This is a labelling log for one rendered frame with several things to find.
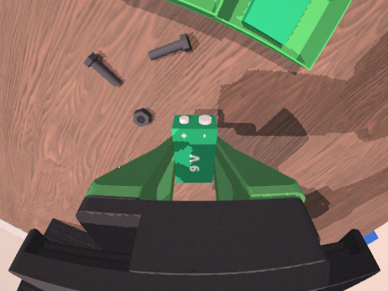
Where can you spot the green 9v battery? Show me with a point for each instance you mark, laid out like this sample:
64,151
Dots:
194,138

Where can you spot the green three-compartment tray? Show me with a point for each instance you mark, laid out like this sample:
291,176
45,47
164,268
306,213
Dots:
307,40

